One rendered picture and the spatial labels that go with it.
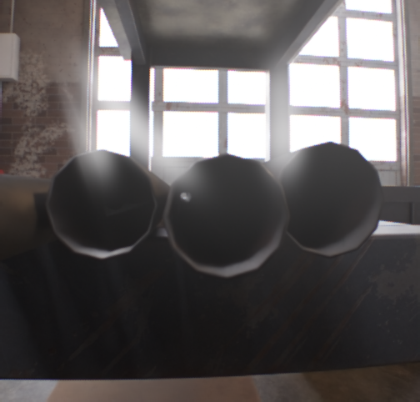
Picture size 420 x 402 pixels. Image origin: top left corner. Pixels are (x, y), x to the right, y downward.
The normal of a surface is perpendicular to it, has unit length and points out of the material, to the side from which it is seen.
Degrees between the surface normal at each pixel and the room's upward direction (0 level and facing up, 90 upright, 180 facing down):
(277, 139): 90
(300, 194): 105
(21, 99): 90
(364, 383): 0
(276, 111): 90
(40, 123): 90
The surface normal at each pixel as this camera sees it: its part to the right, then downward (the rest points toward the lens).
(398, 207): 0.08, -0.01
